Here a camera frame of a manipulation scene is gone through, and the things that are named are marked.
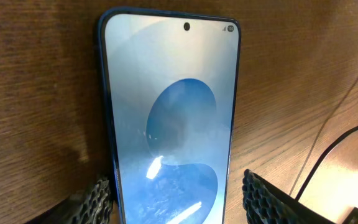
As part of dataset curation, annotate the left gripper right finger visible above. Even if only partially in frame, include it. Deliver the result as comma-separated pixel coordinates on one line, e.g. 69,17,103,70
242,169,333,224

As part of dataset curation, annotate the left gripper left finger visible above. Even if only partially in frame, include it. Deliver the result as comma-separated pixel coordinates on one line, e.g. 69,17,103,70
28,176,112,224

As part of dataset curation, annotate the black charging cable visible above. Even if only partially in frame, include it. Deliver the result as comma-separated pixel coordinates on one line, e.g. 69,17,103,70
294,112,358,202

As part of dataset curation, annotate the blue Galaxy smartphone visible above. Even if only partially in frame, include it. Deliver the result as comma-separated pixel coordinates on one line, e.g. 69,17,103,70
96,7,241,223

